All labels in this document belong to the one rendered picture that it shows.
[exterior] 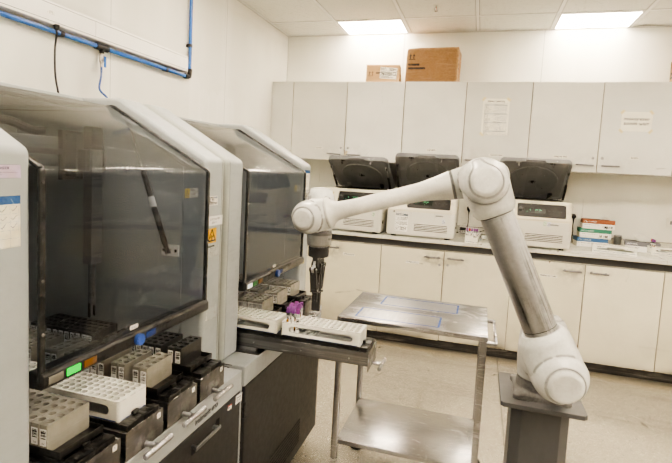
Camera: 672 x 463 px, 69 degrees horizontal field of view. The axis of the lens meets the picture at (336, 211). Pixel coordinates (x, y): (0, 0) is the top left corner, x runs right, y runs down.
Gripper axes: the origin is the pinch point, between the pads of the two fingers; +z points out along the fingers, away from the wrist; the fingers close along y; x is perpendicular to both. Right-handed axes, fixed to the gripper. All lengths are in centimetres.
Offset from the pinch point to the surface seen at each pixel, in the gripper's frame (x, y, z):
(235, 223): 27.0, -12.7, -27.4
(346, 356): -14.2, -6.6, 16.2
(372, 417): -14, 50, 66
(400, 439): -29, 37, 66
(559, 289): -116, 229, 33
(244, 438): 18, -17, 47
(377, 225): 25, 229, -4
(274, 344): 12.9, -6.7, 16.1
